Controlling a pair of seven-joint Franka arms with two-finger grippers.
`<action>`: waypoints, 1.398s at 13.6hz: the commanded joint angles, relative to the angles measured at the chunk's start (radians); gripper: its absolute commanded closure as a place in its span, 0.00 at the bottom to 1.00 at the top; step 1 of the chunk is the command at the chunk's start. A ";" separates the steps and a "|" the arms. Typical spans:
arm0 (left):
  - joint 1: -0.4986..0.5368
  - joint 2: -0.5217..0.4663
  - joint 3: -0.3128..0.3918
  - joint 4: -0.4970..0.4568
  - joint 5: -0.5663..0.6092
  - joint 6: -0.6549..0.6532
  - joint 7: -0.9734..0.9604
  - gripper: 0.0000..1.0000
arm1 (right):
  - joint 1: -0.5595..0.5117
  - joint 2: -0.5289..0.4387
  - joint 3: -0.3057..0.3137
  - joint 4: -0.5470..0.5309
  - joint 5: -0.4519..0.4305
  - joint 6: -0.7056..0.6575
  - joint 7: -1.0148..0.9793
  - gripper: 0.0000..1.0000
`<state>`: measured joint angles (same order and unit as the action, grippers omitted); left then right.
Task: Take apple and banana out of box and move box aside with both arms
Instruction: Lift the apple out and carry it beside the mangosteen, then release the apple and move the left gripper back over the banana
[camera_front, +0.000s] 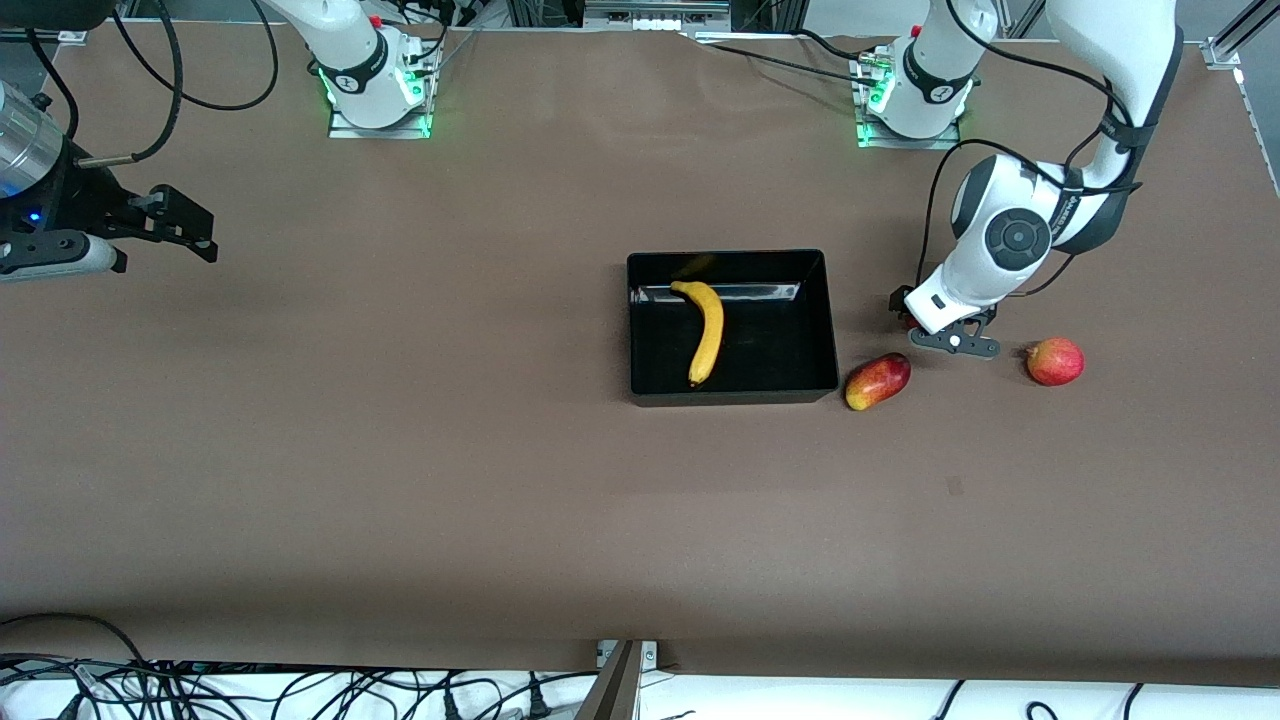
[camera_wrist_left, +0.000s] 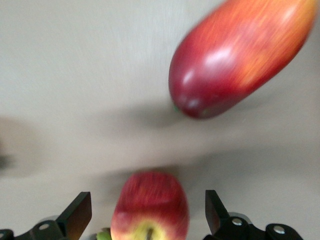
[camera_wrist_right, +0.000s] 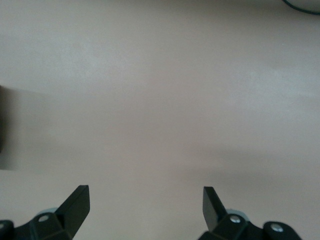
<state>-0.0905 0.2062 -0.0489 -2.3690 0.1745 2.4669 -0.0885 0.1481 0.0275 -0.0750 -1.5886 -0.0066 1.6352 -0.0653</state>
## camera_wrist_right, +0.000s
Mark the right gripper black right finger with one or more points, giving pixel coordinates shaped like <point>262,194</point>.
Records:
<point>212,212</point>

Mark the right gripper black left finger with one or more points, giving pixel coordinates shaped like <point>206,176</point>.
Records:
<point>73,215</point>

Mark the black plastic box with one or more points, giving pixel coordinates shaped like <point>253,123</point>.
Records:
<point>3,120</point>

